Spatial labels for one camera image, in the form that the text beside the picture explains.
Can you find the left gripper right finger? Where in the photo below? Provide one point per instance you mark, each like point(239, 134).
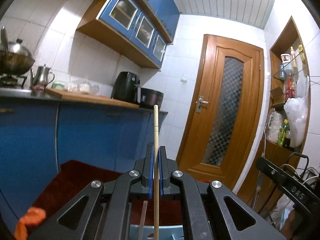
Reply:
point(210, 210)

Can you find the wok with lid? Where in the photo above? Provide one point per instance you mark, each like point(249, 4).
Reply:
point(16, 59)

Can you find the black air fryer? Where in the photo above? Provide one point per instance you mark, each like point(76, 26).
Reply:
point(126, 87)

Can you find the white plastic bag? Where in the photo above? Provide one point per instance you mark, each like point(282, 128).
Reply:
point(296, 110)

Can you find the wooden niche shelf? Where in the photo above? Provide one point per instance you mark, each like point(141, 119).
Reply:
point(286, 124)

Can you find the person's right hand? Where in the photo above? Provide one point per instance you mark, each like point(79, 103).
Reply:
point(298, 226)

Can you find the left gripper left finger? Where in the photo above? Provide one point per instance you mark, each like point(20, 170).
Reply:
point(101, 210)

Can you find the blue base cabinets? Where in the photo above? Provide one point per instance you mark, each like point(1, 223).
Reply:
point(39, 133)

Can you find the gas stove burner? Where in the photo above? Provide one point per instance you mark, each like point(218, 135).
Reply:
point(12, 81)

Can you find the wooden cutting board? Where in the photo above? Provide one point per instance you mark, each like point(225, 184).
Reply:
point(103, 100)

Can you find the metal door handle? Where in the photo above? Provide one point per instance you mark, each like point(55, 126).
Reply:
point(200, 103)

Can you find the blue glass-door wall cabinet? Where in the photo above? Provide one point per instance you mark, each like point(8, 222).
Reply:
point(129, 27)

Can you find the chopstick pair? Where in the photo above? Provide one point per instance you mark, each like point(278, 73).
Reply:
point(142, 219)
point(156, 173)

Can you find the wooden door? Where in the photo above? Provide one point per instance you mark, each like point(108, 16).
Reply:
point(217, 141)

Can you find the dark rice cooker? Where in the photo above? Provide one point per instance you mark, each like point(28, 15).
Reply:
point(150, 97)

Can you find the blue upper cabinets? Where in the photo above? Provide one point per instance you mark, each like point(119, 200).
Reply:
point(168, 13)

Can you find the steel kettle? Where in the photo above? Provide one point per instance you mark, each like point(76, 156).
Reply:
point(43, 77)

